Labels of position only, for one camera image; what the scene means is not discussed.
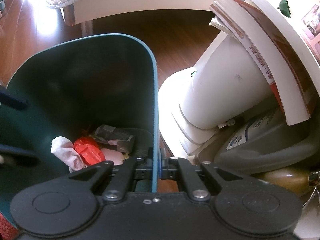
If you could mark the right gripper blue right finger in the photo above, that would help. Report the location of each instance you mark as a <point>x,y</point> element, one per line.
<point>186,175</point>

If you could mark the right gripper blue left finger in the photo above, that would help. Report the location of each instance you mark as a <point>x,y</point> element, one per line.
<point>133,175</point>

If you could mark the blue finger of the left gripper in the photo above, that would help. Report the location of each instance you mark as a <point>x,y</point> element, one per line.
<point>14,156</point>
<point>11,101</point>

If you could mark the silver green snack wrapper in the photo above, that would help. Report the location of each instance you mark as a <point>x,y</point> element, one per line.
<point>114,138</point>

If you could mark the red plastic bag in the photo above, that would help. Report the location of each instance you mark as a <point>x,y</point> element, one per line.
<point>89,151</point>

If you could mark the white tissue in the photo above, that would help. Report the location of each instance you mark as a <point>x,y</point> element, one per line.
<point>63,149</point>

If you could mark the dark green trash bin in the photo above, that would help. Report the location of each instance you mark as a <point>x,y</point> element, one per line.
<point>71,90</point>

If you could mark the beige tray under jug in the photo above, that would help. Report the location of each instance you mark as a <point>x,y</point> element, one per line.
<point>209,149</point>

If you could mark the grey motor oil jug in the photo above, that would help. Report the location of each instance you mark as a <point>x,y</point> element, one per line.
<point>267,143</point>

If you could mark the white cylindrical appliance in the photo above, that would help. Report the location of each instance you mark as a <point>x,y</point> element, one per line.
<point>195,103</point>

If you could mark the metal bed leg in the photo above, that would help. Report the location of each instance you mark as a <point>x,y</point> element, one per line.
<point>87,28</point>

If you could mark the gold thermos kettle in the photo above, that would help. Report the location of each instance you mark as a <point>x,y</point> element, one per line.
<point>298,180</point>

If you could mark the stacked books on appliance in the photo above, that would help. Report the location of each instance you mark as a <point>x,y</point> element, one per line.
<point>279,63</point>

